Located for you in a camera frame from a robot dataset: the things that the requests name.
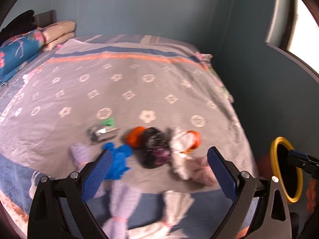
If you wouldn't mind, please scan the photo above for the black clothes pile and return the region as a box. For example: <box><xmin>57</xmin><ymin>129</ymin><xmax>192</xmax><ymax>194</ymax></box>
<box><xmin>0</xmin><ymin>10</ymin><xmax>36</xmax><ymax>44</ymax></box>

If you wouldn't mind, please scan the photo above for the white tied cloth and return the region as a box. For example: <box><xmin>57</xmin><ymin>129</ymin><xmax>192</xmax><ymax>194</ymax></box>
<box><xmin>128</xmin><ymin>190</ymin><xmax>195</xmax><ymax>238</ymax></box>

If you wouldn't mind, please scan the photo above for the window frame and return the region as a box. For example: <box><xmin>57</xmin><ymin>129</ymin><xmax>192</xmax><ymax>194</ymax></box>
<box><xmin>265</xmin><ymin>0</ymin><xmax>318</xmax><ymax>80</ymax></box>

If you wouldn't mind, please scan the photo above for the blue floral folded quilt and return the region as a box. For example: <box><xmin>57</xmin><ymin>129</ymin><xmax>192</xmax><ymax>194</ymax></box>
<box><xmin>1</xmin><ymin>29</ymin><xmax>45</xmax><ymax>84</ymax></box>

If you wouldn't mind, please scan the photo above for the orange peel right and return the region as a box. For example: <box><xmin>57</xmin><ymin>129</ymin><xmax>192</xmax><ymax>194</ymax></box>
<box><xmin>184</xmin><ymin>131</ymin><xmax>202</xmax><ymax>154</ymax></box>

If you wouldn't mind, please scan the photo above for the lilac sock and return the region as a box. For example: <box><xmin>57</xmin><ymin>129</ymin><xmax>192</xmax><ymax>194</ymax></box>
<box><xmin>70</xmin><ymin>143</ymin><xmax>91</xmax><ymax>170</ymax></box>

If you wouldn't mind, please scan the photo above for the beige folded blanket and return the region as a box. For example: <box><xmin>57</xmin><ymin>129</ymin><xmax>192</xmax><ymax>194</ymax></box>
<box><xmin>42</xmin><ymin>21</ymin><xmax>76</xmax><ymax>51</ymax></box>

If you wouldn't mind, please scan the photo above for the pink cloth piece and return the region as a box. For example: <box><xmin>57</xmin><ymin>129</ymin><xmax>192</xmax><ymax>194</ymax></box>
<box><xmin>188</xmin><ymin>156</ymin><xmax>217</xmax><ymax>187</ymax></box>

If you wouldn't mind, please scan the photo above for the silver green snack wrapper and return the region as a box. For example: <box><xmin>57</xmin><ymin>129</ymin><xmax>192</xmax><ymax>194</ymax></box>
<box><xmin>87</xmin><ymin>118</ymin><xmax>120</xmax><ymax>144</ymax></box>

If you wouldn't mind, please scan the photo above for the yellow rimmed trash bin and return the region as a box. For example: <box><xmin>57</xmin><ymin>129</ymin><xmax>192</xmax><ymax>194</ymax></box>
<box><xmin>269</xmin><ymin>136</ymin><xmax>303</xmax><ymax>204</ymax></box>

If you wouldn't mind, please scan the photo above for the floral sheet edge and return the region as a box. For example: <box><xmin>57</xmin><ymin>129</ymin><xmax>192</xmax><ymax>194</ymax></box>
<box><xmin>195</xmin><ymin>51</ymin><xmax>234</xmax><ymax>103</ymax></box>

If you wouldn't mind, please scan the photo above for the grey patterned bed cover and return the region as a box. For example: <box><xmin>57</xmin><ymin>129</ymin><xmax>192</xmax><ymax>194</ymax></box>
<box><xmin>1</xmin><ymin>38</ymin><xmax>257</xmax><ymax>235</ymax></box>

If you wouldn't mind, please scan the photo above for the lilac tied cloth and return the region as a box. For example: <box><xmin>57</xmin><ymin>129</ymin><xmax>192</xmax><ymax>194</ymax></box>
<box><xmin>102</xmin><ymin>180</ymin><xmax>142</xmax><ymax>238</ymax></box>

